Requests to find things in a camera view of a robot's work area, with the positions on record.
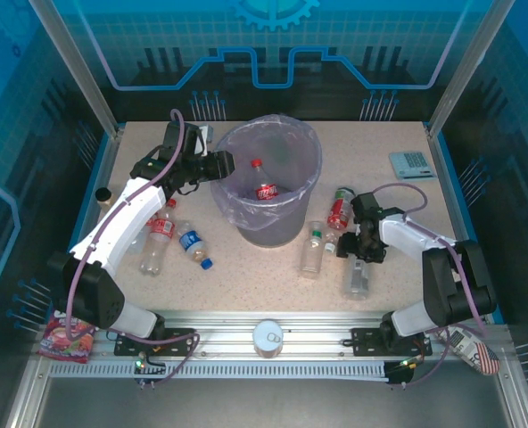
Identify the small clear bottle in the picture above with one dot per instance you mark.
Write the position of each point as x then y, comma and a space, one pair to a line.
331, 244

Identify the grey bin with plastic liner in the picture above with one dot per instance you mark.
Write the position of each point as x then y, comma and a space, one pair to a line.
228, 196

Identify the red green plastic bottle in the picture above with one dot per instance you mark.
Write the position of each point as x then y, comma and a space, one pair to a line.
339, 211

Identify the wide clear plastic bottle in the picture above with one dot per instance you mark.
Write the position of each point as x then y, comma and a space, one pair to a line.
357, 281

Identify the clear bottle green cap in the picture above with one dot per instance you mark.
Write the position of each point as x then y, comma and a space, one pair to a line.
312, 254

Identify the clear cola bottle red label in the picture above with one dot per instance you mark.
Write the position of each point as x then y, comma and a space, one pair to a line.
157, 243
266, 192

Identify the clear bottle blue label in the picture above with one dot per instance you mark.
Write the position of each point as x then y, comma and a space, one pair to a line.
192, 241

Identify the clear crushed plastic bottle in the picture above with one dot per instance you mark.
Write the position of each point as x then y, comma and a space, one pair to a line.
135, 244

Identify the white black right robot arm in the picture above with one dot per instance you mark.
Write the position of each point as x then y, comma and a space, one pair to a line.
406, 232

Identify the gold jar black lid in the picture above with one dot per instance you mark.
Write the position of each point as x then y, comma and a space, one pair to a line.
105, 198

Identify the silver tin can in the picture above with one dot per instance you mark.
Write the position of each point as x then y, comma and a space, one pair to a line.
268, 339

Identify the small black circuit board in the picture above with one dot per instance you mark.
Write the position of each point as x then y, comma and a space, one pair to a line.
148, 370
400, 372

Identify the red candy bag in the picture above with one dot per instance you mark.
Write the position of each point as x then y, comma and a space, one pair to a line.
65, 343

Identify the aluminium mounting rail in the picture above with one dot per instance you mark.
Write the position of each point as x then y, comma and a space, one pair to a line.
317, 330

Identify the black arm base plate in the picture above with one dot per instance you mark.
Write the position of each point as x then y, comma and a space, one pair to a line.
175, 341
366, 341

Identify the aluminium frame post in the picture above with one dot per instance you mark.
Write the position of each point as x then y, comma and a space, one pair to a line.
80, 67
460, 67

